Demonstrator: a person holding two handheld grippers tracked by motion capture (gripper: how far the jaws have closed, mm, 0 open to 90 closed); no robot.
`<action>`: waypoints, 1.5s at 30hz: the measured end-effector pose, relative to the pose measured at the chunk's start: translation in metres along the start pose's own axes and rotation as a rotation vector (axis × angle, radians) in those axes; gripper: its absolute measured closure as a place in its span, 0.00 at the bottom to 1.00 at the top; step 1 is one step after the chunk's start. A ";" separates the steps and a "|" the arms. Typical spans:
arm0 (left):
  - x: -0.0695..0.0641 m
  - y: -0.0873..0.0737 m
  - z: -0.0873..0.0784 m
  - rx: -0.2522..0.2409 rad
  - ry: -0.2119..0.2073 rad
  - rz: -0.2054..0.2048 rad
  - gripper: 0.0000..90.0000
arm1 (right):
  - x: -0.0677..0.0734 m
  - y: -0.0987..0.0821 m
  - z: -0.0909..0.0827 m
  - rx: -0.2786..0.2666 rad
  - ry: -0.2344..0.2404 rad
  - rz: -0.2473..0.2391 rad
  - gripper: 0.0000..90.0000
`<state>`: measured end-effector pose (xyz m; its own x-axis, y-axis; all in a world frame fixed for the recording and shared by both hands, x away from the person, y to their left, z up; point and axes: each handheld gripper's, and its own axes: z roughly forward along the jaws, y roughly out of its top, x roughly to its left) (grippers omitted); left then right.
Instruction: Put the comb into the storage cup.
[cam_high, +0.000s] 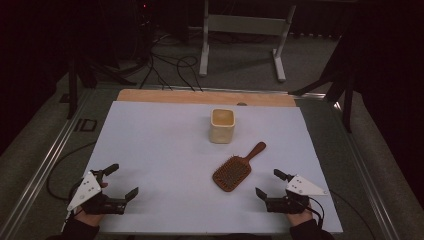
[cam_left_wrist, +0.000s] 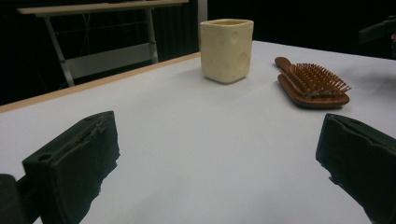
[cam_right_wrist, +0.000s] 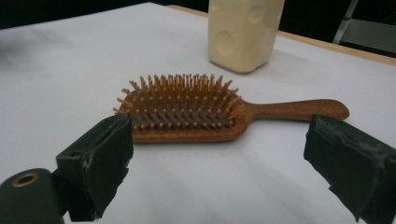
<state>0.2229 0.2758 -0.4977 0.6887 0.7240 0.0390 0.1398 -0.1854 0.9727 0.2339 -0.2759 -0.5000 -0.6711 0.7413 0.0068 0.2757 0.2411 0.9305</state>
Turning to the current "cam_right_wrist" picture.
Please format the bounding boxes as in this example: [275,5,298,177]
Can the metal stand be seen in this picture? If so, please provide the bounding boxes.
[332,0,396,54]

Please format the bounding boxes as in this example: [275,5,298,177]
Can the cream ceramic square cup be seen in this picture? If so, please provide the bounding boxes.
[207,0,286,75]

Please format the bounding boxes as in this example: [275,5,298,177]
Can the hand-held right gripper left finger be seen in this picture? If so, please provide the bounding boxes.
[51,112,134,223]

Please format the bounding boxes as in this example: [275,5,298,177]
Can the wooden hairbrush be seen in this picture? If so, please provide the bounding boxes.
[112,73,350,144]

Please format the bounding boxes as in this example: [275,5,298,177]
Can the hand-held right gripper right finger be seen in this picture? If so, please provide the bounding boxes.
[304,113,396,224]

